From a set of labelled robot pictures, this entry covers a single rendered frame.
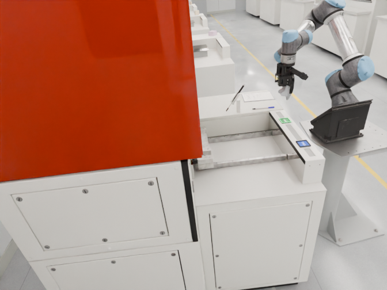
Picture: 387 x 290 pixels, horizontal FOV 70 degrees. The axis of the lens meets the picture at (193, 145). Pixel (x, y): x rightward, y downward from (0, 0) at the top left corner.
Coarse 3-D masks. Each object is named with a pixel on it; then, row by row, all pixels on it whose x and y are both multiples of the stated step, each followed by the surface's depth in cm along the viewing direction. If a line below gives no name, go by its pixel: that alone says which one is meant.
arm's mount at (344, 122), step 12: (336, 108) 151; (348, 108) 153; (360, 108) 155; (312, 120) 171; (324, 120) 160; (336, 120) 156; (348, 120) 157; (360, 120) 159; (312, 132) 174; (324, 132) 162; (336, 132) 160; (348, 132) 162; (360, 132) 167
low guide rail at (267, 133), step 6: (252, 132) 175; (258, 132) 175; (264, 132) 174; (270, 132) 174; (210, 138) 174; (216, 138) 174; (222, 138) 174; (228, 138) 174; (234, 138) 175; (240, 138) 175; (246, 138) 175
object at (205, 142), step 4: (204, 136) 171; (204, 140) 167; (204, 144) 163; (208, 144) 163; (204, 164) 146; (208, 164) 146; (212, 164) 146; (200, 168) 147; (204, 168) 147; (208, 168) 147
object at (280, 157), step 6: (264, 156) 153; (270, 156) 152; (276, 156) 151; (282, 156) 151; (216, 162) 152; (222, 162) 151; (228, 162) 151; (234, 162) 151; (240, 162) 151; (246, 162) 152; (252, 162) 152; (258, 162) 152; (264, 162) 153; (198, 168) 151; (210, 168) 152; (216, 168) 152
